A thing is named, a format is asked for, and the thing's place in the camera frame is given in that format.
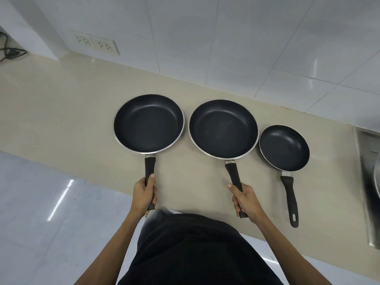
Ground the person's black shirt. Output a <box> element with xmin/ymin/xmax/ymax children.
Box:
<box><xmin>117</xmin><ymin>208</ymin><xmax>286</xmax><ymax>285</ymax></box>

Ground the person's left forearm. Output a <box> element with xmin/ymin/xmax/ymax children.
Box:
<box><xmin>74</xmin><ymin>208</ymin><xmax>149</xmax><ymax>285</ymax></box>

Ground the large black frying pan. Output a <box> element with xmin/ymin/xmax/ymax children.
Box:
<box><xmin>188</xmin><ymin>99</ymin><xmax>259</xmax><ymax>219</ymax></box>
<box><xmin>113</xmin><ymin>94</ymin><xmax>185</xmax><ymax>211</ymax></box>

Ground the black power cable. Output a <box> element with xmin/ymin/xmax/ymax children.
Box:
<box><xmin>0</xmin><ymin>32</ymin><xmax>27</xmax><ymax>63</ymax></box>

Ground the white wall socket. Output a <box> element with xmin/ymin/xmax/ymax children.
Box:
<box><xmin>69</xmin><ymin>29</ymin><xmax>94</xmax><ymax>49</ymax></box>
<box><xmin>91</xmin><ymin>36</ymin><xmax>119</xmax><ymax>56</ymax></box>

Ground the small black frying pan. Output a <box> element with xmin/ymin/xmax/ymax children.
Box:
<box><xmin>259</xmin><ymin>124</ymin><xmax>310</xmax><ymax>228</ymax></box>

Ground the person's left hand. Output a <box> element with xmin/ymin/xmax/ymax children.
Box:
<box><xmin>130</xmin><ymin>173</ymin><xmax>158</xmax><ymax>218</ymax></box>

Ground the stainless steel sink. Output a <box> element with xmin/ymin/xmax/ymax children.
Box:
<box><xmin>353</xmin><ymin>126</ymin><xmax>380</xmax><ymax>250</ymax></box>

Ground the person's right forearm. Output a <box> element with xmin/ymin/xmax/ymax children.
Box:
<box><xmin>248</xmin><ymin>211</ymin><xmax>334</xmax><ymax>285</ymax></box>

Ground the person's right hand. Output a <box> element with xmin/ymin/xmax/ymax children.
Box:
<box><xmin>227</xmin><ymin>183</ymin><xmax>266</xmax><ymax>225</ymax></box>

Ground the steel bowl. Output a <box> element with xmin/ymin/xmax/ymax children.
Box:
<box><xmin>374</xmin><ymin>154</ymin><xmax>380</xmax><ymax>200</ymax></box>

